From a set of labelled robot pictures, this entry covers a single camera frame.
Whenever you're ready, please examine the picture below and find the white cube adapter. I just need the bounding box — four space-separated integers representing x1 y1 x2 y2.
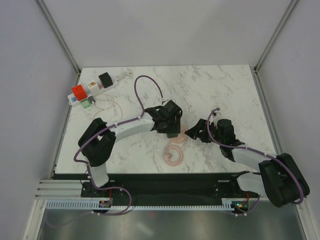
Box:
86 80 100 95

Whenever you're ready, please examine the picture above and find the pink coiled socket cord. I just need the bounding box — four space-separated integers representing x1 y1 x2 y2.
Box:
162 143 185 167

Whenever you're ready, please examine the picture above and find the thin pink charging cable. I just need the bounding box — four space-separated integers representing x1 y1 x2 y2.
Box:
92 93 123 121

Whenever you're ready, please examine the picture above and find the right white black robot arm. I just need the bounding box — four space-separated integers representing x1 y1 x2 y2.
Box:
205 119 310 208

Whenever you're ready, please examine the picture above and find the pink round power socket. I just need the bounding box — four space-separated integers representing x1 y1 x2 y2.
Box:
170 124 188 144

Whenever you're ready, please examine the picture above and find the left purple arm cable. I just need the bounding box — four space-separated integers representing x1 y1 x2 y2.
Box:
46 75 164 228

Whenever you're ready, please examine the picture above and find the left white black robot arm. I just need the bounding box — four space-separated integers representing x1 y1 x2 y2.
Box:
73 100 183 197

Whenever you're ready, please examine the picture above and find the grey small charger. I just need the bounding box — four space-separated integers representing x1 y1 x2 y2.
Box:
88 95 96 104

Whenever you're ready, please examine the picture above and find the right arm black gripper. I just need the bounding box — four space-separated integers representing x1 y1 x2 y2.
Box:
184 118 224 146

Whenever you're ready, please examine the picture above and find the white slotted cable duct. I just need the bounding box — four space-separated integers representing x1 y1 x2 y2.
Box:
45 198 248 211

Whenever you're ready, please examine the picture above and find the red cube adapter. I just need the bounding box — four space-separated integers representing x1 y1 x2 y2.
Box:
71 84 88 101

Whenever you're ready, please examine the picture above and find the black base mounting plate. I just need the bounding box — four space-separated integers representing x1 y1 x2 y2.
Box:
79 172 261 211

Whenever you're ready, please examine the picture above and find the white power strip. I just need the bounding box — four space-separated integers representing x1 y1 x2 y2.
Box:
67 72 119 107

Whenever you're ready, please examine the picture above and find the dark green cube plug adapter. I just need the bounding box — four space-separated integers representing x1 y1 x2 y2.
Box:
166 133 179 139

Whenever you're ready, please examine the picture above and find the black cube adapter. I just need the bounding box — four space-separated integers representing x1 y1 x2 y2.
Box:
98 72 114 89

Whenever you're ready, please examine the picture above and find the white power strip cord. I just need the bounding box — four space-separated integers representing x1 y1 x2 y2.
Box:
115 70 133 81

